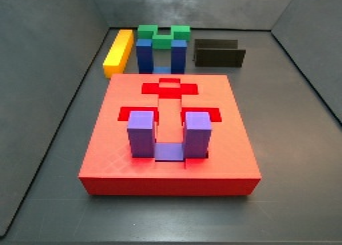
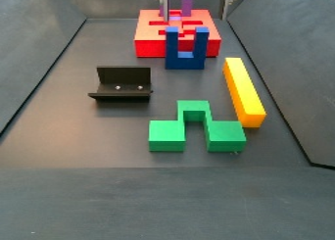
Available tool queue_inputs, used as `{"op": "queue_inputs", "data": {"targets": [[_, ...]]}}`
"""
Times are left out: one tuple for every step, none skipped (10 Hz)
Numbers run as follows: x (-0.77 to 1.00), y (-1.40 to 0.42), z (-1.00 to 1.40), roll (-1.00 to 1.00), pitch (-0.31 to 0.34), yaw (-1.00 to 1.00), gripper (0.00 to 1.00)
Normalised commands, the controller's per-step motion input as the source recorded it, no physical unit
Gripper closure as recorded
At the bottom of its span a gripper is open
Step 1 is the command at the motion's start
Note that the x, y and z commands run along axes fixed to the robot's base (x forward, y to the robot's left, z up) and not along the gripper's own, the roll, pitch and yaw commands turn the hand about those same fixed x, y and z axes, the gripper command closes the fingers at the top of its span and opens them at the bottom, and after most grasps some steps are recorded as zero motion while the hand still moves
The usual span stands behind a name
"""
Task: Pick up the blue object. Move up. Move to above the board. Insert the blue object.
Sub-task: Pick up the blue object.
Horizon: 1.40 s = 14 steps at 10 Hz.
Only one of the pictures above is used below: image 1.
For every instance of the dark blue U-shaped block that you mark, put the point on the dark blue U-shaped block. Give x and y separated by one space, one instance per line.
144 56

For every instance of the red slotted board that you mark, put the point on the red slotted board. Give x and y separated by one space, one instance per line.
111 172

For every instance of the purple U-shaped block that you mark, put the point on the purple U-shaped block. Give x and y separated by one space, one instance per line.
146 147

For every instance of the yellow long bar block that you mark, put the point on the yellow long bar block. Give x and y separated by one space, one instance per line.
119 53

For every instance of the black block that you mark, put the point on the black block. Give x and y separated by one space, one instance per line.
218 53

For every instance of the green stepped block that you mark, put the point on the green stepped block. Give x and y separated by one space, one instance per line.
162 41

